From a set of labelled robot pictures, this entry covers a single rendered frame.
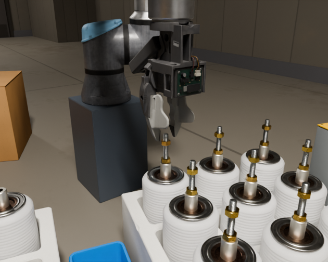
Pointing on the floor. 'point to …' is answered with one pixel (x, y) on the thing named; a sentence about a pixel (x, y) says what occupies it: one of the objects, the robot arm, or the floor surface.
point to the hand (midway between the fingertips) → (163, 130)
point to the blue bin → (102, 253)
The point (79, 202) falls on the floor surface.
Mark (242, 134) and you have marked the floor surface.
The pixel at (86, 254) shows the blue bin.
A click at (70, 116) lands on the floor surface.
